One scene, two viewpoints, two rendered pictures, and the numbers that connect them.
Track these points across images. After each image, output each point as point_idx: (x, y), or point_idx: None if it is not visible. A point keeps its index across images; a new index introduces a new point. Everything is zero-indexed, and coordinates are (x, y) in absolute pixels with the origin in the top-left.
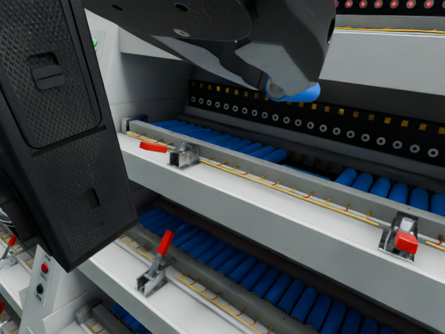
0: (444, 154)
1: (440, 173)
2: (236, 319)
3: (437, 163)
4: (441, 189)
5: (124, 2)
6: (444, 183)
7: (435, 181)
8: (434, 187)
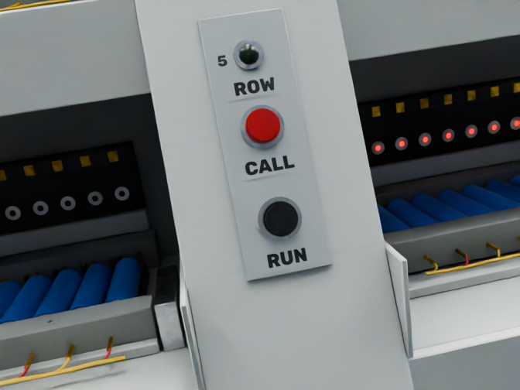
0: (1, 213)
1: (11, 244)
2: None
3: (1, 230)
4: (15, 271)
5: None
6: (18, 259)
7: (5, 261)
8: (3, 272)
